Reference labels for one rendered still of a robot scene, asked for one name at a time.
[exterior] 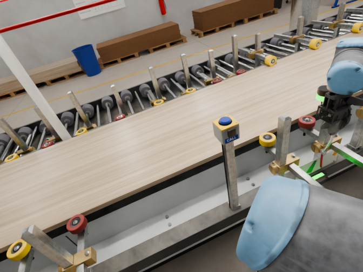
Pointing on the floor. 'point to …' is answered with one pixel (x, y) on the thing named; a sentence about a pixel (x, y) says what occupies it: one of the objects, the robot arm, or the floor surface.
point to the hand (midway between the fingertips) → (333, 131)
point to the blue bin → (87, 59)
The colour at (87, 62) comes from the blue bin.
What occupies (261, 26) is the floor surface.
